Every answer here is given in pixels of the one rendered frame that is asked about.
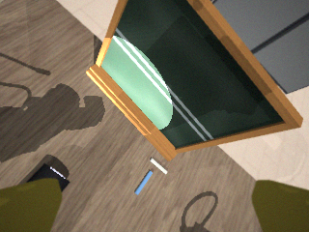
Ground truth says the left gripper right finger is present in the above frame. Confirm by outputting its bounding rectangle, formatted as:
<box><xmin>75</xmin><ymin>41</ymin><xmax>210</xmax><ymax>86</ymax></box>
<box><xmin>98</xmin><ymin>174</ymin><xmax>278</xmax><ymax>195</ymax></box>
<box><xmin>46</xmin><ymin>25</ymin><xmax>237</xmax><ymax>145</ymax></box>
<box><xmin>252</xmin><ymin>180</ymin><xmax>309</xmax><ymax>232</ymax></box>

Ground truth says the light blue flat bar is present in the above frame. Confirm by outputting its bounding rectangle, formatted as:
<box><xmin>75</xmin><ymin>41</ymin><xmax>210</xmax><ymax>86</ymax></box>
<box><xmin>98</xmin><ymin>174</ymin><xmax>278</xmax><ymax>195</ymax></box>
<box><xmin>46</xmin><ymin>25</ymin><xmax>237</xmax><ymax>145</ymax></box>
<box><xmin>135</xmin><ymin>171</ymin><xmax>153</xmax><ymax>195</ymax></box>

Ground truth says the black board with brown wooden frame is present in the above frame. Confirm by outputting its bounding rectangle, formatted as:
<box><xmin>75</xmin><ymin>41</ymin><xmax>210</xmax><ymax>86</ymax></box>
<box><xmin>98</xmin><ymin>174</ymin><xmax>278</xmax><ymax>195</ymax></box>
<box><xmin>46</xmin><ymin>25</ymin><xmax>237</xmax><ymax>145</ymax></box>
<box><xmin>86</xmin><ymin>0</ymin><xmax>303</xmax><ymax>161</ymax></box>

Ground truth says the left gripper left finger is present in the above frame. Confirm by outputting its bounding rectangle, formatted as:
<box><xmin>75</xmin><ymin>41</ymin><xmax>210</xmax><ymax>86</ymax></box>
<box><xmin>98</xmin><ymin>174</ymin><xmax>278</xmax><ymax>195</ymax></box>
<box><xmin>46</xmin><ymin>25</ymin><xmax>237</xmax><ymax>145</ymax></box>
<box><xmin>0</xmin><ymin>178</ymin><xmax>62</xmax><ymax>232</ymax></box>

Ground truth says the white chalk stick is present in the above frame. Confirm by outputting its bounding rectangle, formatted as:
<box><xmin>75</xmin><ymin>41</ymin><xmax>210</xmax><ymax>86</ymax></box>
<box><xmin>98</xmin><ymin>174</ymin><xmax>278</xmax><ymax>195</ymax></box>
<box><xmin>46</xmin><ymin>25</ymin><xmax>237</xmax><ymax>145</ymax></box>
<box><xmin>150</xmin><ymin>159</ymin><xmax>168</xmax><ymax>174</ymax></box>

